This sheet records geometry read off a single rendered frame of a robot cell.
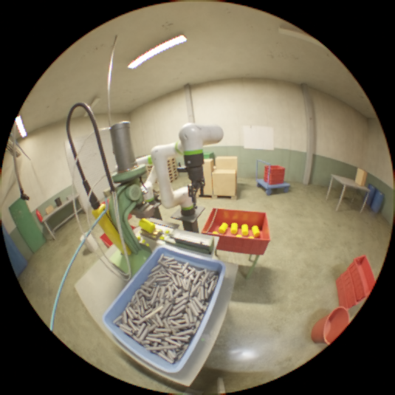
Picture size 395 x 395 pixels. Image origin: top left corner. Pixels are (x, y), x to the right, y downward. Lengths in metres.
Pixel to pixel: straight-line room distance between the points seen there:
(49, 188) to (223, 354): 6.42
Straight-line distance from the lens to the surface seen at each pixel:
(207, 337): 0.61
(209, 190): 3.16
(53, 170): 6.02
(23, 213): 6.28
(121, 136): 0.66
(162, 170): 0.88
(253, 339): 1.63
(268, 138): 4.88
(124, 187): 0.66
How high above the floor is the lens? 1.56
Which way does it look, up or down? 27 degrees down
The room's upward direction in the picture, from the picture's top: 7 degrees counter-clockwise
